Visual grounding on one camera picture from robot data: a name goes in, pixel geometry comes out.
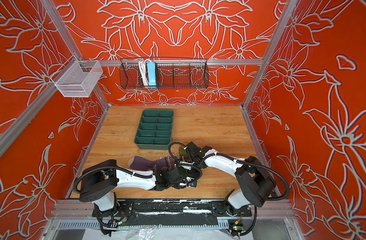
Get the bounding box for clear plastic bin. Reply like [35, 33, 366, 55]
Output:
[51, 60, 103, 98]

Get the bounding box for green striped sock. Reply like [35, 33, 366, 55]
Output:
[179, 146, 188, 158]

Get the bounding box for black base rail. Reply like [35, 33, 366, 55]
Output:
[92, 199, 252, 228]

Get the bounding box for black wire basket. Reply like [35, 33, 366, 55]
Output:
[119, 58, 209, 90]

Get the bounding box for light blue box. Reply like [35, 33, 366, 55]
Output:
[147, 62, 157, 88]

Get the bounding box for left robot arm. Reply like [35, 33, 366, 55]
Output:
[73, 159, 198, 212]

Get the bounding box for green divided tray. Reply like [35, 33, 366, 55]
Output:
[134, 109, 174, 151]

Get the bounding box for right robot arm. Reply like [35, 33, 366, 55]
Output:
[183, 142, 290, 210]

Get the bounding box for white cable bundle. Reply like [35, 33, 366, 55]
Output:
[138, 59, 149, 88]

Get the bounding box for purple sock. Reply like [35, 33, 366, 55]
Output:
[128, 156, 176, 171]

